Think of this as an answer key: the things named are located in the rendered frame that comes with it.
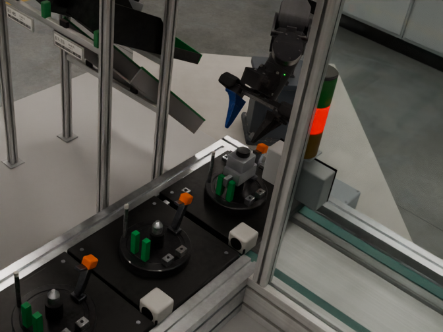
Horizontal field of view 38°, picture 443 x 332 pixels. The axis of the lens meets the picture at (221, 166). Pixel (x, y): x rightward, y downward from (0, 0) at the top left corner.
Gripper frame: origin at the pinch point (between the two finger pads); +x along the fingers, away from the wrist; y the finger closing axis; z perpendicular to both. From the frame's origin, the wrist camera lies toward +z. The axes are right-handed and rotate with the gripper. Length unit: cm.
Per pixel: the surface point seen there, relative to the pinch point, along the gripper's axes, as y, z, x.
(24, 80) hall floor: -199, -147, 28
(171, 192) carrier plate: -10.1, -6.4, 21.3
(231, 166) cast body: -0.5, -5.8, 9.8
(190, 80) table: -51, -55, -7
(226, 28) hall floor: -171, -254, -68
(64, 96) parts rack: -52, -9, 16
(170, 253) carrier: 3.4, 6.5, 30.1
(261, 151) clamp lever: 0.7, -12.5, 3.5
